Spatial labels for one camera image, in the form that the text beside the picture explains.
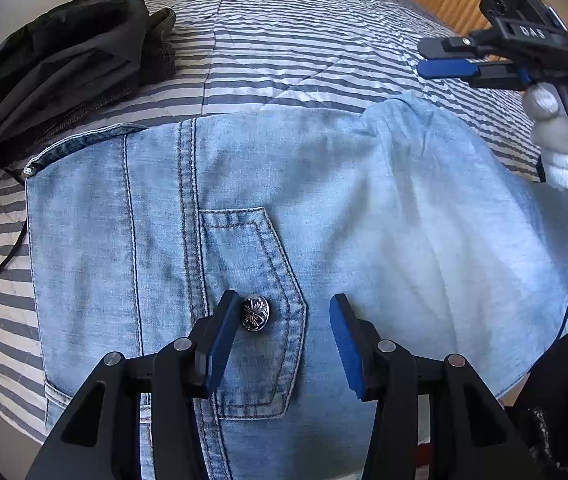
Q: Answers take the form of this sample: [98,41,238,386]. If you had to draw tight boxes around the light blue denim jeans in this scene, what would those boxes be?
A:
[26,94,568,479]

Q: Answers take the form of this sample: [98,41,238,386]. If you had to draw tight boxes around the wooden slatted headboard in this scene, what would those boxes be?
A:
[412,0,568,68]

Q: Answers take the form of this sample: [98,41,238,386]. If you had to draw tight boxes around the blue striped bed sheet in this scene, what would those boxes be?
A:
[0,0,538,442]

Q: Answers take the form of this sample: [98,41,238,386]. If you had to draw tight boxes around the folded black garment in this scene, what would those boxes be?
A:
[0,0,176,168]

